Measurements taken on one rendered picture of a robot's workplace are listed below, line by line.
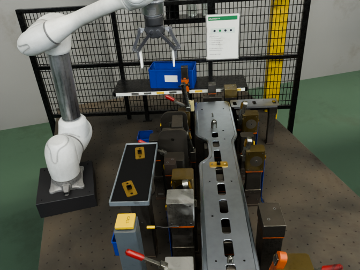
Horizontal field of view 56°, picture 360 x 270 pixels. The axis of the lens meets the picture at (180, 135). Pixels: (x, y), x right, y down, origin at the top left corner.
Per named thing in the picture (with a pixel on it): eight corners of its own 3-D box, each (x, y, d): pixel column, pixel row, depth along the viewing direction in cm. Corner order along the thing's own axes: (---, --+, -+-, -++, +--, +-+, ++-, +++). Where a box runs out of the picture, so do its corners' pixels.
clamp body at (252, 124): (260, 165, 203) (264, 114, 184) (240, 166, 203) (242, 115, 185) (258, 159, 208) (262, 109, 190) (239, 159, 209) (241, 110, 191)
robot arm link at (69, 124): (58, 157, 190) (72, 135, 208) (85, 159, 189) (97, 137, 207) (23, 19, 146) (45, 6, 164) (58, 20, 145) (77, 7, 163)
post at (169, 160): (180, 230, 163) (175, 164, 142) (170, 230, 163) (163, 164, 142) (181, 222, 167) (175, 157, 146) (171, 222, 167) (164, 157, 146)
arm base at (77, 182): (49, 200, 173) (46, 192, 170) (51, 172, 191) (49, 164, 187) (84, 193, 177) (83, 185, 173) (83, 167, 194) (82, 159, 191)
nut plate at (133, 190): (137, 194, 118) (137, 192, 117) (127, 197, 117) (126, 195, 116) (131, 180, 125) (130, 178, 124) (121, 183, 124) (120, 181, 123)
